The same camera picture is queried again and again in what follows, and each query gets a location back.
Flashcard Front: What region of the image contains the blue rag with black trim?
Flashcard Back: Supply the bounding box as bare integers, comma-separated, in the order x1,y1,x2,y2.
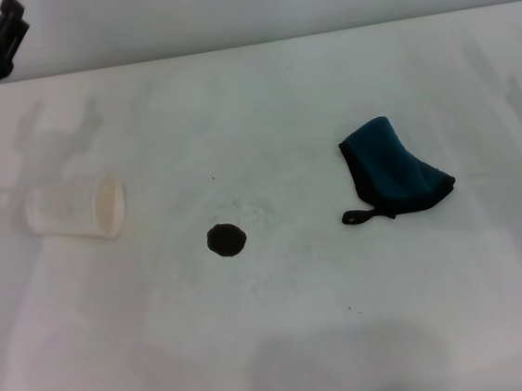
330,109,460,228

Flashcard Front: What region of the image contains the black water stain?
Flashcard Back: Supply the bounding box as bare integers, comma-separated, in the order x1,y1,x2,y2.
204,220,251,260

